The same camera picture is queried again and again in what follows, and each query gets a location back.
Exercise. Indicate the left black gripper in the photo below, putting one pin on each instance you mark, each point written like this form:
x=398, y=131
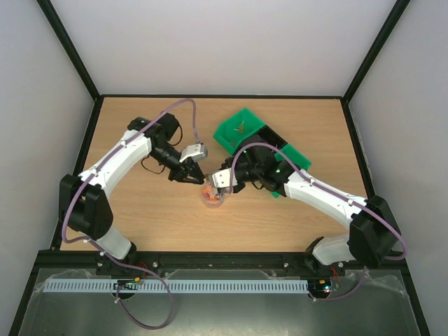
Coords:
x=183, y=170

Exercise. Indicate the green bin with square lollipops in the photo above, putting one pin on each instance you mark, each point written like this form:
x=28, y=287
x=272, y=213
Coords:
x=232, y=131

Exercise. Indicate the black bin with swirl lollipops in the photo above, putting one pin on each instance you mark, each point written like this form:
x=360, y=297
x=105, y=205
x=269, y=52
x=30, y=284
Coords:
x=268, y=135

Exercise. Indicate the green bin with gummy candies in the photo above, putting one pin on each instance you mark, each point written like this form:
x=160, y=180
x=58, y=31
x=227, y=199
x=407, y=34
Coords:
x=292, y=154

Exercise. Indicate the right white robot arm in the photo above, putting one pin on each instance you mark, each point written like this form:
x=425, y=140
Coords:
x=371, y=229

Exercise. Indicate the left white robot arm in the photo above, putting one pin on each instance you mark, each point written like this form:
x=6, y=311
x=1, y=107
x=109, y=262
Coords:
x=84, y=199

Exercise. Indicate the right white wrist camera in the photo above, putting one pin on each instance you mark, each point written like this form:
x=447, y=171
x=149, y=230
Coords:
x=221, y=178

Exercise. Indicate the white slotted cable duct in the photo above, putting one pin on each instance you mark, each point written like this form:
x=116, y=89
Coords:
x=177, y=286

